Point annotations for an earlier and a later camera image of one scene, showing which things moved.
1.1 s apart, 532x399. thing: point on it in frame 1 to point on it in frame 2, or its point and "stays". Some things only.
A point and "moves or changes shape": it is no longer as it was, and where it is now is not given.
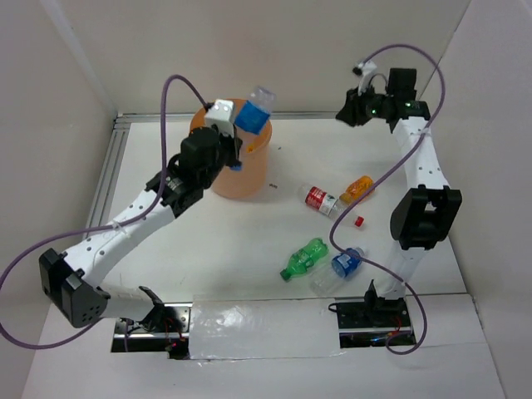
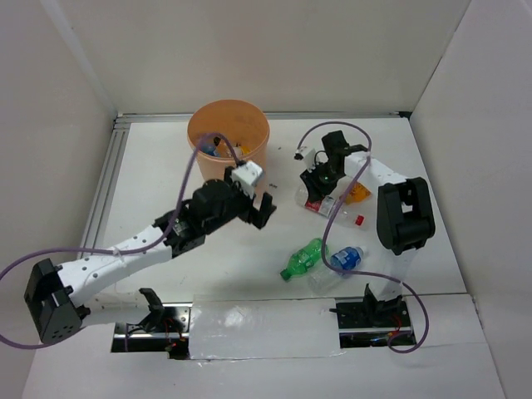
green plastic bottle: (303, 258) stays
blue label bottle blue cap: (254, 114) moves or changes shape
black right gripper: (350, 114) to (315, 188)
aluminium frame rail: (113, 136) stays
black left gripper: (233, 143) to (258, 218)
